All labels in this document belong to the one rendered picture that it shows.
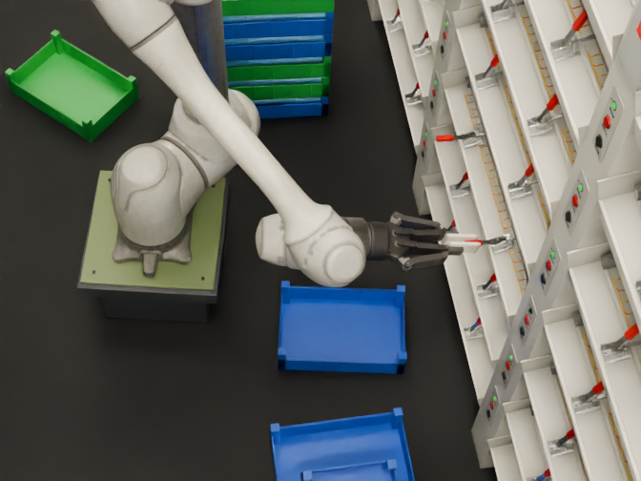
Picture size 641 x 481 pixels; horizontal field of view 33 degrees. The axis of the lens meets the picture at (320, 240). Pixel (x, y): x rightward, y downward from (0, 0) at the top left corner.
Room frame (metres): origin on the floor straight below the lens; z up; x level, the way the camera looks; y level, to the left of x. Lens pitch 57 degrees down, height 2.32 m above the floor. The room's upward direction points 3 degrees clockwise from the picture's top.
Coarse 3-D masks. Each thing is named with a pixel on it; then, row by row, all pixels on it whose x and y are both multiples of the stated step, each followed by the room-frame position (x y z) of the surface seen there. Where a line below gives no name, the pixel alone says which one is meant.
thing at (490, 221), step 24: (456, 72) 1.59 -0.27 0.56; (456, 96) 1.56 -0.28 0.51; (456, 120) 1.49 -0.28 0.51; (480, 144) 1.42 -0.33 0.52; (480, 168) 1.36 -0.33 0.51; (480, 192) 1.31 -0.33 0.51; (480, 216) 1.25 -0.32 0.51; (504, 216) 1.24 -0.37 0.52; (504, 264) 1.13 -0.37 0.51; (504, 288) 1.08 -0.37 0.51
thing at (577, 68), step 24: (528, 0) 1.29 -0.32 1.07; (552, 0) 1.28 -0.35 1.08; (576, 0) 1.28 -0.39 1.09; (552, 24) 1.23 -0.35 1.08; (576, 24) 1.17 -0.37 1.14; (552, 48) 1.18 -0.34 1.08; (576, 48) 1.17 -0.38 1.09; (600, 48) 1.16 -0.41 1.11; (552, 72) 1.14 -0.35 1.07; (576, 72) 1.13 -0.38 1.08; (600, 72) 1.13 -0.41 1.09; (576, 96) 1.09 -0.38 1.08; (576, 120) 1.04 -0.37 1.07; (576, 144) 1.01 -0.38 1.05
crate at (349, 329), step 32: (288, 288) 1.30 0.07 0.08; (320, 288) 1.32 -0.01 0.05; (352, 288) 1.32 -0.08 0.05; (288, 320) 1.25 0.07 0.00; (320, 320) 1.26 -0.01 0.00; (352, 320) 1.26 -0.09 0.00; (384, 320) 1.27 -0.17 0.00; (288, 352) 1.16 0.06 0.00; (320, 352) 1.17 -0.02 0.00; (352, 352) 1.17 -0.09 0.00; (384, 352) 1.18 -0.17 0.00
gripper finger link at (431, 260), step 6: (444, 252) 1.12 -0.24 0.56; (414, 258) 1.09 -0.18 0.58; (420, 258) 1.09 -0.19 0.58; (426, 258) 1.10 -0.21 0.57; (432, 258) 1.10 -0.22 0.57; (438, 258) 1.10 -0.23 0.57; (444, 258) 1.11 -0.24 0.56; (408, 264) 1.07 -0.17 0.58; (414, 264) 1.08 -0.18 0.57; (420, 264) 1.09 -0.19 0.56; (426, 264) 1.09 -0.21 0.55; (432, 264) 1.10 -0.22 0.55; (402, 270) 1.07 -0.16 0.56; (408, 270) 1.07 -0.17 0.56
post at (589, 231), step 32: (608, 96) 0.97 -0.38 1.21; (576, 160) 0.99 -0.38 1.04; (608, 160) 0.91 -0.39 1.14; (640, 160) 0.91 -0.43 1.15; (576, 224) 0.92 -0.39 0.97; (544, 256) 0.97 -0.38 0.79; (544, 352) 0.91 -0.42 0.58; (512, 384) 0.91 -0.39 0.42; (480, 416) 0.98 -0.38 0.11; (480, 448) 0.93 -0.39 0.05
